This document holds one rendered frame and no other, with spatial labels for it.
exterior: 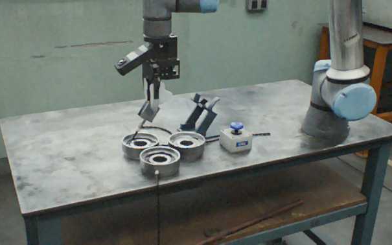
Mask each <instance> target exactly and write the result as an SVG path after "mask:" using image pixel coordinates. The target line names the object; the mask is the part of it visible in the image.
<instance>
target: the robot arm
mask: <svg viewBox="0 0 392 245"><path fill-rule="evenodd" d="M218 5H219V0H143V34H144V41H145V42H147V43H146V44H144V45H143V46H140V47H139V48H137V49H136V50H134V51H133V52H131V53H130V54H128V55H126V56H125V57H124V58H122V59H121V60H119V61H118V62H116V63H114V67H115V69H116V70H117V71H118V72H119V73H120V74H121V75H122V76H124V75H126V74H127V73H129V72H130V71H132V70H134V69H135V68H136V67H138V66H140V65H141V64H142V65H143V87H144V94H145V98H146V100H147V101H150V102H151V106H150V107H151V110H152V111H153V113H154V114H156V113H157V109H158V105H159V104H161V103H164V102H166V101H169V100H171V99H172V93H171V92H169V91H165V85H164V83H163V82H162V81H160V80H163V79H164V80H170V79H177V78H179V76H180V60H179V59H178V37H177V36H174V35H173V34H172V13H198V14H207V13H215V12H217V11H218ZM328 5H329V31H330V57H331V60H322V61H319V62H317V63H316V64H315V67H314V70H313V73H314V75H313V80H312V90H311V96H310V105H309V107H308V110H307V112H306V115H305V117H304V118H303V120H302V125H301V128H302V130H303V131H304V132H305V133H307V134H308V135H310V136H312V137H316V138H320V139H331V140H334V139H343V138H346V137H347V136H348V135H349V131H350V124H349V121H359V120H361V119H363V118H365V117H367V116H368V115H369V114H370V113H371V112H372V111H373V109H374V107H375V105H376V93H375V91H374V89H373V88H372V87H371V86H370V69H369V68H368V67H366V66H364V64H363V23H362V0H328ZM175 65H178V75H177V74H176V71H175V70H174V68H175Z"/></svg>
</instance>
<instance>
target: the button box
mask: <svg viewBox="0 0 392 245"><path fill-rule="evenodd" d="M252 141H253V136H252V135H251V134H250V133H249V132H248V131H246V130H245V129H239V130H238V132H235V129H232V128H228V129H224V130H220V144H221V145H222V146H223V147H224V148H225V149H226V150H228V151H229V152H230V153H235V152H241V151H245V150H251V149H252Z"/></svg>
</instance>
